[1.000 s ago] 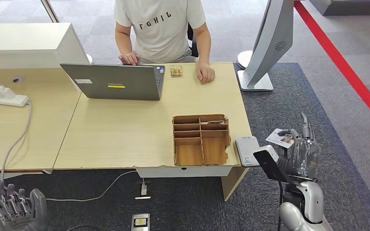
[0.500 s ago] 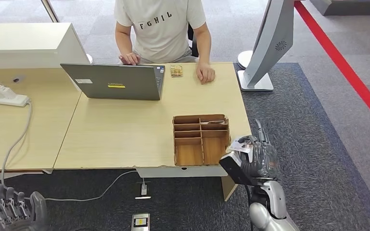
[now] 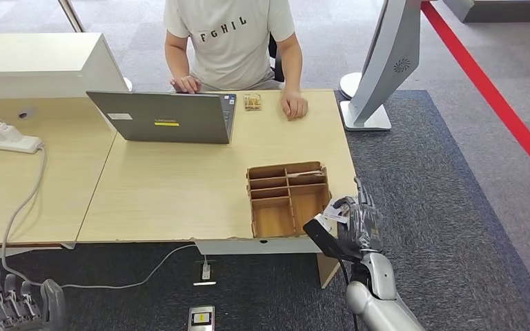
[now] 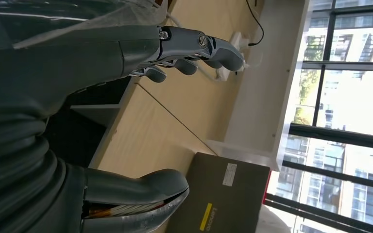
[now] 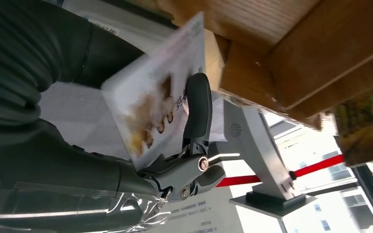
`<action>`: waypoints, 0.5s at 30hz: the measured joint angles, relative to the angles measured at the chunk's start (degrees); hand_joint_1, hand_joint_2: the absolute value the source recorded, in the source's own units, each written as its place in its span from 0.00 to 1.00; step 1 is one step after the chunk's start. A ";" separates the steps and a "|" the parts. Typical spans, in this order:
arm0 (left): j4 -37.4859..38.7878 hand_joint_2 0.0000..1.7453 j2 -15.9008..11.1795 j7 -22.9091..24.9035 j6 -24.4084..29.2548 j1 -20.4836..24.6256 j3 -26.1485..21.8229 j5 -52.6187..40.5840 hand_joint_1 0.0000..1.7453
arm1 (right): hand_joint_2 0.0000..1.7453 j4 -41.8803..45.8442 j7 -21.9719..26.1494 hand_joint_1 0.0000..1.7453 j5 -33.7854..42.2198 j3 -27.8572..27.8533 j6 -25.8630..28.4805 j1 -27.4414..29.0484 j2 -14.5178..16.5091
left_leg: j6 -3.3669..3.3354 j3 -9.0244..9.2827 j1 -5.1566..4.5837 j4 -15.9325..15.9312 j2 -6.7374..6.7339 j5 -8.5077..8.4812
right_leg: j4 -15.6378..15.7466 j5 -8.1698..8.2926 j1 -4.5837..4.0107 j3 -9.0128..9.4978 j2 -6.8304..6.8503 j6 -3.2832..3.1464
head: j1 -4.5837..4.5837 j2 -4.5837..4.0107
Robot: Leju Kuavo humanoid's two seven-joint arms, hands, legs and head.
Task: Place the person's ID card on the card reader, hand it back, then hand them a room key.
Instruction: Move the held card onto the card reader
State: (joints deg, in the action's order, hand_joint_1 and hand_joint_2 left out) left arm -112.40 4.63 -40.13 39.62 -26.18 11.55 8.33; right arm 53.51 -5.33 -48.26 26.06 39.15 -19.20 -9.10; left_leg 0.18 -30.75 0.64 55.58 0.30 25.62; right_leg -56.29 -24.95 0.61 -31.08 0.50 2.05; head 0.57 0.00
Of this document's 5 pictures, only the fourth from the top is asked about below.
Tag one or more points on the grey laptop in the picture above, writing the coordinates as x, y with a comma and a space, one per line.
225, 199

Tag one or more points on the white power strip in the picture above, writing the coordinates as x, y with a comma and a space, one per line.
239, 38

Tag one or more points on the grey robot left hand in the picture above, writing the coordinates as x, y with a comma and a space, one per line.
61, 64

